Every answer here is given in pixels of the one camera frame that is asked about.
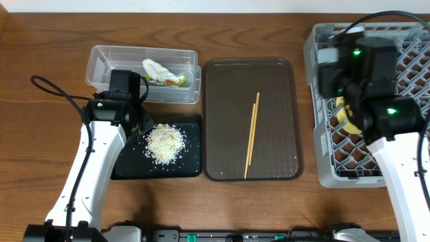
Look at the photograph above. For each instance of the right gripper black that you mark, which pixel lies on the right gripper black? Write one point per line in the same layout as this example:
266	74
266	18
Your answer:
326	75

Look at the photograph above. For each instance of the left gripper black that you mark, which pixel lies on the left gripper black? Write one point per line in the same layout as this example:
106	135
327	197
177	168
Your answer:
142	122

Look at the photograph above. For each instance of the rice food waste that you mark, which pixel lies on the rice food waste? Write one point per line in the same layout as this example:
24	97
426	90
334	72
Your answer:
164	144

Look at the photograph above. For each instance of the yellow plate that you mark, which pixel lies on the yellow plate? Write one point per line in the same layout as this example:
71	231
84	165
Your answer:
343	117

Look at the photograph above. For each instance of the green snack wrapper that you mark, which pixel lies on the green snack wrapper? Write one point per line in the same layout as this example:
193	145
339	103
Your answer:
180	81

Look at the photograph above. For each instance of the white tissue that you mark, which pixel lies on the white tissue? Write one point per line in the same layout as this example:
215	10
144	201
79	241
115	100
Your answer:
156	71

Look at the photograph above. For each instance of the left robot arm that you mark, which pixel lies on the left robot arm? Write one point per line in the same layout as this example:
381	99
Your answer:
111	119

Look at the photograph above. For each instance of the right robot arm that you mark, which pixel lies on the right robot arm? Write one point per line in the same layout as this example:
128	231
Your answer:
364	75

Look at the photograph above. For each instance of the grey dishwasher rack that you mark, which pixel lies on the grey dishwasher rack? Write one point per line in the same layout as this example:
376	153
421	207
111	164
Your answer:
342	158

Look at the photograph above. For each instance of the black bin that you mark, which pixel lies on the black bin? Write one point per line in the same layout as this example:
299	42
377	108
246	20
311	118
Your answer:
135	161

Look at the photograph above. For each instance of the clear plastic bin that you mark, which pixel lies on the clear plastic bin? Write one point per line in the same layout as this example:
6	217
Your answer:
103	59

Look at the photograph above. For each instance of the wooden chopstick left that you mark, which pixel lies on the wooden chopstick left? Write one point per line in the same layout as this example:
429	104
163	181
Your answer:
250	141

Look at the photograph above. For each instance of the wooden chopstick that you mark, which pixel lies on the wooden chopstick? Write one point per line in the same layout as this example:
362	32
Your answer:
250	141
255	114

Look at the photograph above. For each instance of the brown tray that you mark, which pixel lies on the brown tray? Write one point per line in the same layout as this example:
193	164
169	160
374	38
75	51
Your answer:
231	87

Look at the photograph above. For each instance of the wooden chopstick right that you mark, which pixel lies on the wooden chopstick right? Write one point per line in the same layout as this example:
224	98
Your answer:
255	114

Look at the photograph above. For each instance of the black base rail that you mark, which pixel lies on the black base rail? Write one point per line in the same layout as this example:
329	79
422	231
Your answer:
235	236

